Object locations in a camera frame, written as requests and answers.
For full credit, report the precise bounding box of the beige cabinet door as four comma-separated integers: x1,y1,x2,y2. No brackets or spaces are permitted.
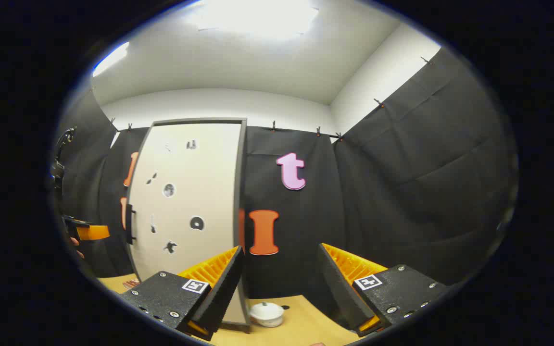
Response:
127,123,250,325

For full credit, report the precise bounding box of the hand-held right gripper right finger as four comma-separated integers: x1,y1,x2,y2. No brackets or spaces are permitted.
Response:
316,243,451,337

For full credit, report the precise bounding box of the ceiling light panel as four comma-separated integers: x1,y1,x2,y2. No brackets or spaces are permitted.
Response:
92,42,130,77
188,0,320,41

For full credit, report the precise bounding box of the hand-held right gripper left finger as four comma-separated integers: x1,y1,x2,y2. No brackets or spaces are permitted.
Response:
119,245,246,342

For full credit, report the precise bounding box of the black door handle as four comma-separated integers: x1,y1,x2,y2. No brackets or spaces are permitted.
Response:
126,204,137,245

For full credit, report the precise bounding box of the white lidded bowl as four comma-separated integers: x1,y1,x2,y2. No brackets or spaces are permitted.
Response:
250,302,285,328

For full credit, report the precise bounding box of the black backdrop cloth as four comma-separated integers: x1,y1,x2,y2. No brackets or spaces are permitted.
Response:
56,48,518,301

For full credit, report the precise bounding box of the grey cabinet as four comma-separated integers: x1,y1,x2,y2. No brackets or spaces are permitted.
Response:
126,117,252,333

